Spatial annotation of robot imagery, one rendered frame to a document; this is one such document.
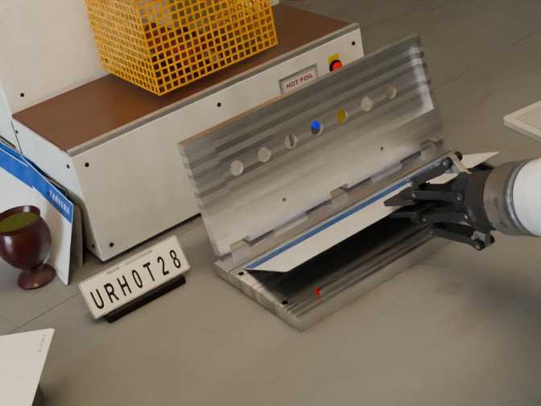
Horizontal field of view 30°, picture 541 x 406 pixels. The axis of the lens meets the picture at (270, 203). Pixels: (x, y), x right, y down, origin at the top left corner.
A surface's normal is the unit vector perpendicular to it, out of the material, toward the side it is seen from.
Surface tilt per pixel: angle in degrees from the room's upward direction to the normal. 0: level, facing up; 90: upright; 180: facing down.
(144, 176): 90
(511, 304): 0
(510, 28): 0
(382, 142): 79
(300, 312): 0
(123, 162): 90
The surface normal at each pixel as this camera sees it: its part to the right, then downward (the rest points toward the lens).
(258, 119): 0.53, 0.14
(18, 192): -0.77, 0.00
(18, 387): -0.18, -0.85
